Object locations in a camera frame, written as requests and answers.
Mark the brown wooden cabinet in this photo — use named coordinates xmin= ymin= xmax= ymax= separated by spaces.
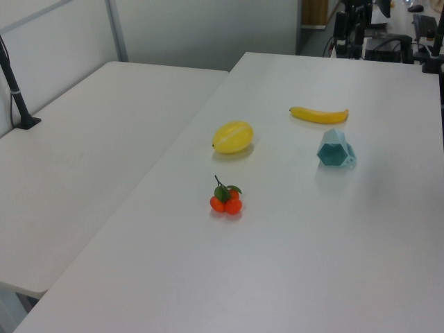
xmin=301 ymin=0 xmax=329 ymax=27

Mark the yellow banana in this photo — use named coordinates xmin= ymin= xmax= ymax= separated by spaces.
xmin=289 ymin=106 xmax=350 ymax=125

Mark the teal faceted mug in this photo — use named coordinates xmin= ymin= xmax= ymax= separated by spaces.
xmin=316 ymin=128 xmax=358 ymax=169

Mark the black keyboard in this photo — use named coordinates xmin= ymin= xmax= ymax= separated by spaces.
xmin=411 ymin=12 xmax=438 ymax=40

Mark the black pole with base plate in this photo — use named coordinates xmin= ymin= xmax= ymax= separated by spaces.
xmin=0 ymin=34 xmax=42 ymax=130

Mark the orange tangerine bunch with leaves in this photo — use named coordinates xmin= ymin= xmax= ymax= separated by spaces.
xmin=209 ymin=175 xmax=244 ymax=216

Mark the black cable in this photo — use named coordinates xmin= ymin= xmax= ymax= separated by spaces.
xmin=0 ymin=36 xmax=18 ymax=128

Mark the black pole with table clamp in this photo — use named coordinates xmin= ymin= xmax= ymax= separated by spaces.
xmin=420 ymin=19 xmax=444 ymax=74

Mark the yellow melon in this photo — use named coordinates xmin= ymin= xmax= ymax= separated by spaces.
xmin=212 ymin=120 xmax=255 ymax=155

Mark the grey partition frame post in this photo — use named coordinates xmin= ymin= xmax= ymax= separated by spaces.
xmin=105 ymin=0 xmax=130 ymax=64

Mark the white adjoining table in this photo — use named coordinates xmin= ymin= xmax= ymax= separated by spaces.
xmin=0 ymin=61 xmax=230 ymax=300

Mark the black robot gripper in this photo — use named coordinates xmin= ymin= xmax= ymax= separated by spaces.
xmin=333 ymin=11 xmax=350 ymax=57

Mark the black electronics box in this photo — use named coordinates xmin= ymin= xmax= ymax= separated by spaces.
xmin=363 ymin=33 xmax=415 ymax=65

